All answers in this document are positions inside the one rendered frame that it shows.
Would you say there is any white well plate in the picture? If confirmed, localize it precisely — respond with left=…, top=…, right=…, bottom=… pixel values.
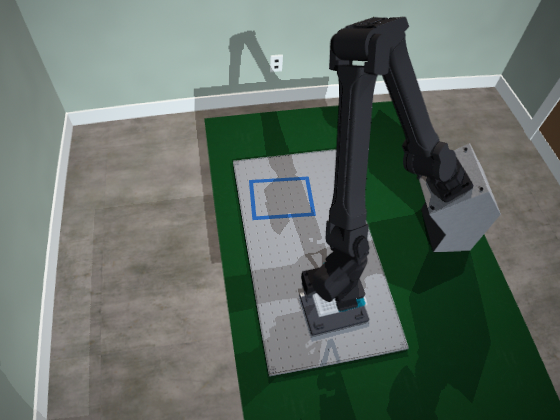
left=312, top=293, right=338, bottom=317

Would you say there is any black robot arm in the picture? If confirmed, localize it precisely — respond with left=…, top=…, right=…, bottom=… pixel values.
left=301, top=17, right=474, bottom=302

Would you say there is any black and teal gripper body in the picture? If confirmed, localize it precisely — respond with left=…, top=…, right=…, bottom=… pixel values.
left=335, top=276, right=365, bottom=311

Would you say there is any blue tape outline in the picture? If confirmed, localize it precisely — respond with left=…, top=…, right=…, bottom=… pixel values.
left=249, top=177, right=316, bottom=220

